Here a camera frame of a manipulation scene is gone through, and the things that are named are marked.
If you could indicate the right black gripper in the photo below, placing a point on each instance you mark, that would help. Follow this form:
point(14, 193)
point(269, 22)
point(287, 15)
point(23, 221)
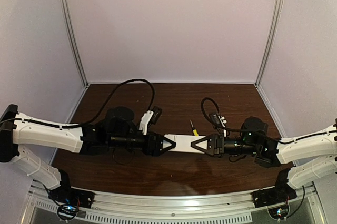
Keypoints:
point(217, 145)

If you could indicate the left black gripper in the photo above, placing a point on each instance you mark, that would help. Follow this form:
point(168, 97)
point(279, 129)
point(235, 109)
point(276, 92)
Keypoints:
point(152, 144)

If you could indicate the white remote control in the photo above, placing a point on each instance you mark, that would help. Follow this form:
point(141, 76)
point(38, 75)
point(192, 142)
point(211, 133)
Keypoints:
point(183, 143)

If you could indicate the yellow handled screwdriver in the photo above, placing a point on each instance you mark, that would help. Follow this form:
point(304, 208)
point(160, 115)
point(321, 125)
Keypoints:
point(194, 130)

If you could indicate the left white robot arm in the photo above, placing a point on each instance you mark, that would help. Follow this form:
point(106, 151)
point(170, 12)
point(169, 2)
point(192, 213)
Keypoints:
point(116, 130)

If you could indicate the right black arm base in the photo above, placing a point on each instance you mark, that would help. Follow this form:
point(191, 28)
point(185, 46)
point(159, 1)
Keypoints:
point(276, 199)

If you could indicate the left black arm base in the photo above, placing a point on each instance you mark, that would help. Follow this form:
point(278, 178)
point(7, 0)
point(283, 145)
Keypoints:
point(70, 201)

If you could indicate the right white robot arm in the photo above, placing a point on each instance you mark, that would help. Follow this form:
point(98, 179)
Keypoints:
point(268, 152)

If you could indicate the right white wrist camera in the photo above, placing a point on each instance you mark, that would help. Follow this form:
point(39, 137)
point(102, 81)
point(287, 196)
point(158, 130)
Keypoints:
point(219, 123)

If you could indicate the front aluminium rail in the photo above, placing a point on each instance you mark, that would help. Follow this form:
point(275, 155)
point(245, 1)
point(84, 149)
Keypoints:
point(237, 207)

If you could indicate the right aluminium frame post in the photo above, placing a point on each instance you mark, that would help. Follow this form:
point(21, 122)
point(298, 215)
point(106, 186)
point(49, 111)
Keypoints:
point(277, 10)

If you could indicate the aluminium frame post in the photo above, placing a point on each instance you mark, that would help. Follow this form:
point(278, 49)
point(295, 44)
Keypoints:
point(72, 41)
point(277, 10)

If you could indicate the left aluminium frame post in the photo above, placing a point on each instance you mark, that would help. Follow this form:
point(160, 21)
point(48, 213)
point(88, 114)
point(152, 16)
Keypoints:
point(72, 41)

